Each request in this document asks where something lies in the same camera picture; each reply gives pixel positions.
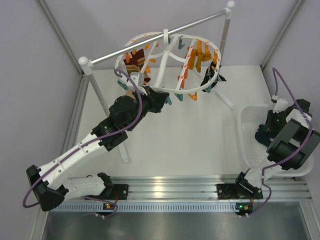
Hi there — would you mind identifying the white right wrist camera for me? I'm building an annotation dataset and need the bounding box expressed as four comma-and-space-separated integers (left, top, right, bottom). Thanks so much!
271, 98, 288, 114

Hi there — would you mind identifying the white round sock hanger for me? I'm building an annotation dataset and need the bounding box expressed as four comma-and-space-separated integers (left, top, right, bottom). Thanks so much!
115, 30, 222, 100

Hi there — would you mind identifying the teal clothes peg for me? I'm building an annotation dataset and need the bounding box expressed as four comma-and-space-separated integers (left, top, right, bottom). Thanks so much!
174, 93, 184, 102
117, 80, 129, 91
165, 96, 172, 106
178, 35, 185, 50

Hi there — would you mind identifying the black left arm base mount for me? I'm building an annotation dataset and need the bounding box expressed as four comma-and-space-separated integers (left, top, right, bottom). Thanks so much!
97, 172, 129, 200

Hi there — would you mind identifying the teal left clothes peg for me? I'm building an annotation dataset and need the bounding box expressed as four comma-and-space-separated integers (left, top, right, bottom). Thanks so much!
117, 80, 129, 91

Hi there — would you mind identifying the teal back clothes peg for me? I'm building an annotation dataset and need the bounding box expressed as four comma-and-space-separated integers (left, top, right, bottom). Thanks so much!
178, 35, 185, 50

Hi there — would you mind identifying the black white patterned sock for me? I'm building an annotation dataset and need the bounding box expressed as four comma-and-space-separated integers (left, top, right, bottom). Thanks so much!
200, 61, 227, 89

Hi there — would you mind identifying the maroon striped sock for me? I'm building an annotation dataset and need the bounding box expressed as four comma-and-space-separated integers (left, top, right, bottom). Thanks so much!
123, 49, 146, 75

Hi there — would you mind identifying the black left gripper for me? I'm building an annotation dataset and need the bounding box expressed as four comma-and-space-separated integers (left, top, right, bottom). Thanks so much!
125, 85, 168, 132

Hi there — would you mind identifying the slotted grey cable duct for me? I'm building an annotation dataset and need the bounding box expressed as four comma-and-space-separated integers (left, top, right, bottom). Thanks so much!
51, 202, 295, 214

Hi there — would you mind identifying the white plastic basket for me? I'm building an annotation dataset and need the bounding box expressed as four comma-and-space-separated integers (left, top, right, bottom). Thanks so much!
238, 104, 315, 178

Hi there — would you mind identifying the white metal drying rack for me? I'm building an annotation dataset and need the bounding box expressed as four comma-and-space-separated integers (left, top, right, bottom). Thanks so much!
78, 0, 237, 164

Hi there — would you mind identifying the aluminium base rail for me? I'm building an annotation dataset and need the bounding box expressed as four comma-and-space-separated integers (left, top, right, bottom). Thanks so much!
112, 175, 312, 202

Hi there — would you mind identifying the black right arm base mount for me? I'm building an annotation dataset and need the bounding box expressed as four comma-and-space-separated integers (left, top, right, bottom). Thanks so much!
216, 172, 263, 200

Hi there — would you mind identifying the teal right clothes peg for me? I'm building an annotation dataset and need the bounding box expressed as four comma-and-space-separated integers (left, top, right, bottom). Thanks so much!
174, 93, 184, 102

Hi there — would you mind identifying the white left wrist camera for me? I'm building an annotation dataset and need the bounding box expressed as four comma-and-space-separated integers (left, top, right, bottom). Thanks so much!
130, 72, 145, 87

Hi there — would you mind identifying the teal front clothes peg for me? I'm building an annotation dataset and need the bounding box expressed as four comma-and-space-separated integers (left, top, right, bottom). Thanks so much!
165, 96, 172, 106

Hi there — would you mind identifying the dark navy sock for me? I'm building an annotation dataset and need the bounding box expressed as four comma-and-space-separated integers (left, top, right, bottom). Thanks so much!
254, 124, 277, 147

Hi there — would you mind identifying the mustard yellow sock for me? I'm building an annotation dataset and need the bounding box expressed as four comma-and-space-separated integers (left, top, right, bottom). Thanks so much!
195, 39, 212, 73

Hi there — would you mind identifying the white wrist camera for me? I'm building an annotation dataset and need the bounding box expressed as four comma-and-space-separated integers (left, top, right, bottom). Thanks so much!
271, 98, 288, 114
130, 72, 145, 87

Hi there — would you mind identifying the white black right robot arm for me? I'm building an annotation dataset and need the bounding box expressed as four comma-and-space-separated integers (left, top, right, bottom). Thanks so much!
233, 99, 320, 199

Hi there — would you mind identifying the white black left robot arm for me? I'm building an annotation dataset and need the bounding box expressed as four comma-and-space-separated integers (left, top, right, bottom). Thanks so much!
26, 86, 169, 212

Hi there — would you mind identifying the orange inner peg row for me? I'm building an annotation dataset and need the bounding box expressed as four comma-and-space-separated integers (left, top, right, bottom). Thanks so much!
177, 46, 196, 90

